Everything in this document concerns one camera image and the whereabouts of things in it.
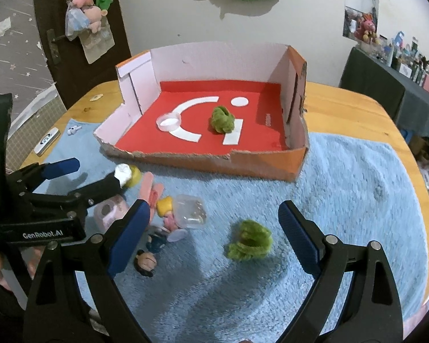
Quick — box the pink hair clip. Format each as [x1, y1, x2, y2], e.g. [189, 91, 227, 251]
[139, 171, 165, 208]

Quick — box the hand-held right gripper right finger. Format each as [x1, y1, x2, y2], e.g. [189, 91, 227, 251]
[275, 200, 415, 343]

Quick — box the wall poster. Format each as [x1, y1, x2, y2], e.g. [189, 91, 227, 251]
[343, 5, 380, 44]

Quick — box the pink round case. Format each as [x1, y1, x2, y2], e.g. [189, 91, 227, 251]
[92, 196, 130, 230]

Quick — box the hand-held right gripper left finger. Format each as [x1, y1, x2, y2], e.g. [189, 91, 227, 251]
[23, 199, 151, 343]

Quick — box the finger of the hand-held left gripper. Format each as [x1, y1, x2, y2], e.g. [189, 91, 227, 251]
[7, 157, 81, 194]
[29, 174, 124, 217]

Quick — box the person's left forearm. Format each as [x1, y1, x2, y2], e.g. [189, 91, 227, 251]
[0, 279, 31, 343]

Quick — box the dark brown door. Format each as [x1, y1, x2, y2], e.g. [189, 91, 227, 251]
[32, 0, 133, 109]

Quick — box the row of small display items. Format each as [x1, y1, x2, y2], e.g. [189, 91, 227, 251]
[379, 30, 429, 105]

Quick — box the yellow toy figure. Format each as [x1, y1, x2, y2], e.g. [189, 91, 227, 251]
[114, 164, 143, 190]

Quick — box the white tape roll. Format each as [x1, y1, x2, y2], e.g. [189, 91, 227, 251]
[156, 112, 182, 131]

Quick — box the blue terry towel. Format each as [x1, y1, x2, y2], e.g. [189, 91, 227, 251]
[43, 119, 429, 343]

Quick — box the white remote control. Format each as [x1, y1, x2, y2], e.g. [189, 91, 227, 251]
[34, 127, 61, 157]

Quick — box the dark-haired doll figurine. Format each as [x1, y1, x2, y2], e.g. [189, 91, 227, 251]
[134, 234, 166, 278]

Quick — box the torn cardboard box red floor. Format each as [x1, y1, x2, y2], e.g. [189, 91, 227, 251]
[93, 43, 310, 183]

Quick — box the grid patterned chair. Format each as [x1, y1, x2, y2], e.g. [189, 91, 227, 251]
[7, 82, 67, 172]

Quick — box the side table with dark cloth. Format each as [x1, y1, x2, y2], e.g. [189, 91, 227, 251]
[339, 46, 429, 143]

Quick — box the clear plastic bag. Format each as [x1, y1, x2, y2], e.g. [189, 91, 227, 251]
[64, 5, 90, 41]

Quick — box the green fuzzy scrunchie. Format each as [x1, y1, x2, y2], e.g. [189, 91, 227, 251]
[209, 105, 237, 134]
[225, 220, 273, 262]

